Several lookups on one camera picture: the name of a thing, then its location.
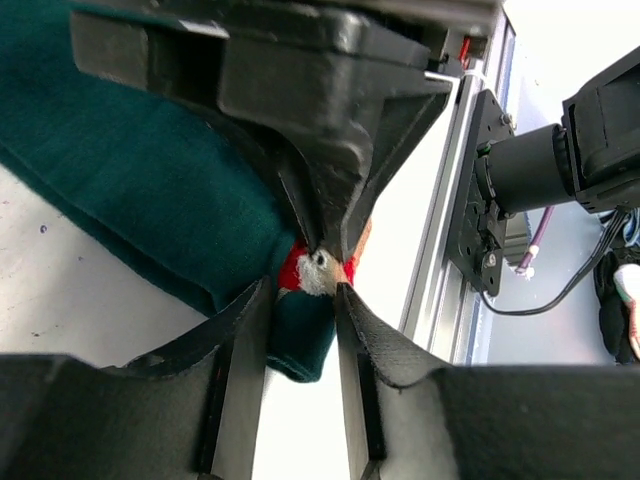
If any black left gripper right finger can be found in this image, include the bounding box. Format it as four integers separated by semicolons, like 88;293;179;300
335;283;639;479

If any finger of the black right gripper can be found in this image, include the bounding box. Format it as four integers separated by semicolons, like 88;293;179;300
319;89;450;261

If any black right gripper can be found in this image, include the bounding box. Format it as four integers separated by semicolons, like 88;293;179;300
71;1;495;251

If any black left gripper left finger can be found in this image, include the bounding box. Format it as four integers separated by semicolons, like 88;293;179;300
1;279;271;479

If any dark green reindeer sock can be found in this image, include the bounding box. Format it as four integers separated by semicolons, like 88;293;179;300
0;0;374;384

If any aluminium rail frame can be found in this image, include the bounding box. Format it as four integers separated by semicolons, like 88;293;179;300
399;9;515;365

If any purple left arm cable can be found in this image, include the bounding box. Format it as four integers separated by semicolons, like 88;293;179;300
517;207;556;279

